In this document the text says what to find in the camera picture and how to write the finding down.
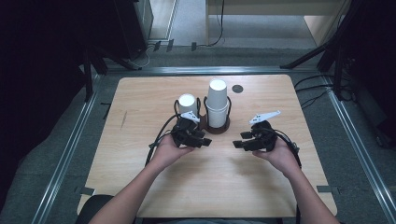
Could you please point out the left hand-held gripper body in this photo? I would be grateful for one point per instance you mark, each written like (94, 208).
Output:
(185, 133)

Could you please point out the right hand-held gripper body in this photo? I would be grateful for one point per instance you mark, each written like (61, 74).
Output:
(264, 137)

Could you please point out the tall stack of white cups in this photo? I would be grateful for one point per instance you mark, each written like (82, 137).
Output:
(217, 105)

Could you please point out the person's left hand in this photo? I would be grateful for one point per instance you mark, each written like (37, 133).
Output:
(168, 154)

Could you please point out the person's right hand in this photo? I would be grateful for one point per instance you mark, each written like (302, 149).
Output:
(281, 157)

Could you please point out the dark round table grommet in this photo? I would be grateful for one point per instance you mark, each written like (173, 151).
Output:
(237, 88)

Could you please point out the black metal stand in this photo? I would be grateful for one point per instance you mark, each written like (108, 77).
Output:
(93, 68)

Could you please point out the black tripod stand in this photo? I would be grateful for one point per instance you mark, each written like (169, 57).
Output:
(330, 43)

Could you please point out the black cabinet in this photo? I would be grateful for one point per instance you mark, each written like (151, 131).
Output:
(130, 25)

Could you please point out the light wooden furniture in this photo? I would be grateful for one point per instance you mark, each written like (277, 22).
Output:
(274, 6)

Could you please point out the metal floor rail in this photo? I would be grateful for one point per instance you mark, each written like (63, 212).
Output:
(211, 70)
(67, 155)
(358, 149)

